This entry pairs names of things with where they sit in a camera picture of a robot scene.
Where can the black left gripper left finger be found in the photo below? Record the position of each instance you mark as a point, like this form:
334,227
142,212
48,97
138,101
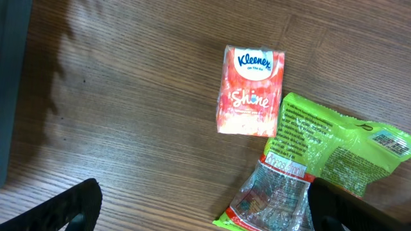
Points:
77,208

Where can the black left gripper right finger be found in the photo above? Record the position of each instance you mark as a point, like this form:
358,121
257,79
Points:
333,208

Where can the green candy bag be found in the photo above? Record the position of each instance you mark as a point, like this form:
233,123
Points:
312,141

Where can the small red white box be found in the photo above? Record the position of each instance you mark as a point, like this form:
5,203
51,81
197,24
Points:
250,91

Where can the grey plastic mesh basket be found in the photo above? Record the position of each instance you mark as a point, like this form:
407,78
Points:
15,19

